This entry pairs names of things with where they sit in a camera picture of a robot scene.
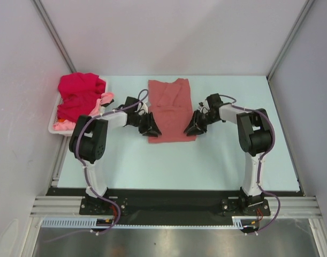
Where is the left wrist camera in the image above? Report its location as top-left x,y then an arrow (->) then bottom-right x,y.
137,101 -> 150,114

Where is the light pink t shirt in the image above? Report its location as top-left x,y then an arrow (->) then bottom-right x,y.
49,92 -> 115,135

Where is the white slotted cable duct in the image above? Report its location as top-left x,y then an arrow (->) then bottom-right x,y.
41,217 -> 258,230

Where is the white plastic laundry basket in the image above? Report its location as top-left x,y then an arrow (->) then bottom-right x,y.
48,73 -> 114,136

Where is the aluminium corner post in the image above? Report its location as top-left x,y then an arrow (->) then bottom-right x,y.
31,0 -> 77,73
266,0 -> 316,82

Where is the right aluminium corner post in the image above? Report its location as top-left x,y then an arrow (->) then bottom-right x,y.
266,0 -> 316,82

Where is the aluminium front rail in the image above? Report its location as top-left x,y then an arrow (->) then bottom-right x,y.
30,196 -> 322,218

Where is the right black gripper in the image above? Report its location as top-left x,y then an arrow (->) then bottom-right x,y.
185,109 -> 220,136

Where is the left aluminium corner post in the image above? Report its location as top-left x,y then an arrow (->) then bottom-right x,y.
31,0 -> 77,73

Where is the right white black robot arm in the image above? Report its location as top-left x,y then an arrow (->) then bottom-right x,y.
184,93 -> 275,215

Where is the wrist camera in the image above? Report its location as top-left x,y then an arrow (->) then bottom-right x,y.
198,100 -> 210,113
137,101 -> 150,114

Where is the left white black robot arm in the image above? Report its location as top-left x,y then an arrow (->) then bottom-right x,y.
69,96 -> 162,214

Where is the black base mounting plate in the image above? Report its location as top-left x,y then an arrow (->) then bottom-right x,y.
46,187 -> 303,226

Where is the salmon pink t shirt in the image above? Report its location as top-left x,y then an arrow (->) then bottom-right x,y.
148,78 -> 196,144

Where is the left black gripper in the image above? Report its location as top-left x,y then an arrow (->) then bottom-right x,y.
130,111 -> 161,137

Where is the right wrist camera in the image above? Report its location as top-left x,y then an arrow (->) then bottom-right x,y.
198,100 -> 210,113

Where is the crimson red t shirt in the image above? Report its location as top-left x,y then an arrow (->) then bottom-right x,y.
57,72 -> 107,123

